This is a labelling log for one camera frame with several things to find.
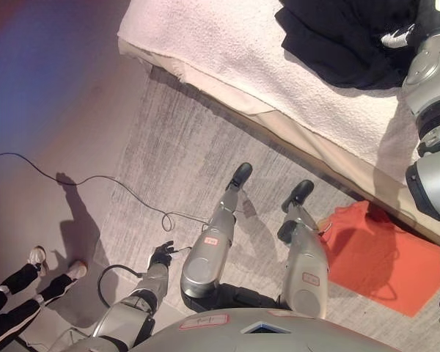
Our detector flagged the grey robot torso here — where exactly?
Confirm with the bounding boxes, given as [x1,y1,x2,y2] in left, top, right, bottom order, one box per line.
[54,281,440,352]

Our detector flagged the orange cloth on floor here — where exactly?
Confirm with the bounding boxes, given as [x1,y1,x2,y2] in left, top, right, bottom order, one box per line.
[316,199,440,318]

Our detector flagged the silver robot leg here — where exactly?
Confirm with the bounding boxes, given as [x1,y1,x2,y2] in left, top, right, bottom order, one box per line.
[276,179,331,320]
[179,161,254,300]

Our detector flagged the white sneaker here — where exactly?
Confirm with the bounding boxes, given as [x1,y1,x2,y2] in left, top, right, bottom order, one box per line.
[67,259,89,282]
[26,246,48,276]

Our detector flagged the silver left robot leg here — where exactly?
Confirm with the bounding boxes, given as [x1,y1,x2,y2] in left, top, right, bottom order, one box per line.
[179,161,254,300]

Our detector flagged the thin black floor cable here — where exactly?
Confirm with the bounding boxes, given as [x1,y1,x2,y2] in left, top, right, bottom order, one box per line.
[0,151,210,232]

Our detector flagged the silver right robot leg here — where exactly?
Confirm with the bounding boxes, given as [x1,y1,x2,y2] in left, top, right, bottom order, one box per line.
[276,179,331,320]

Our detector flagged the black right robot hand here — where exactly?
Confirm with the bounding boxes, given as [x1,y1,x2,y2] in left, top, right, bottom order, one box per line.
[378,0,440,51]

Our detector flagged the person in black trousers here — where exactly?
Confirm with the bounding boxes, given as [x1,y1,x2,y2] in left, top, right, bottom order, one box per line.
[0,261,78,352]

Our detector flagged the black clothes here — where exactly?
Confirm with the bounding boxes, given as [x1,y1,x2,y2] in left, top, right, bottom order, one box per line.
[274,0,422,91]

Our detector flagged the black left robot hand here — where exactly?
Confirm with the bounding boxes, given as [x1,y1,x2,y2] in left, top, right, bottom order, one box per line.
[147,240,175,271]

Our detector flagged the grey striped rug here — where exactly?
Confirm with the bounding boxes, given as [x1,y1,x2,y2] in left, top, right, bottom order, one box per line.
[94,67,440,352]

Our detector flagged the bed with white blanket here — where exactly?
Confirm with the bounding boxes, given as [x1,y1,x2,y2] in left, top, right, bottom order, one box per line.
[116,0,428,174]

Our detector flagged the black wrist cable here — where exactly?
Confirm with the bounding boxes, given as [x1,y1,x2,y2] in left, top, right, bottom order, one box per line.
[96,263,148,309]

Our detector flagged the beige duvet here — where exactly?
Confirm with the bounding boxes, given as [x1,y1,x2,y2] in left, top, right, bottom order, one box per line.
[117,37,422,195]

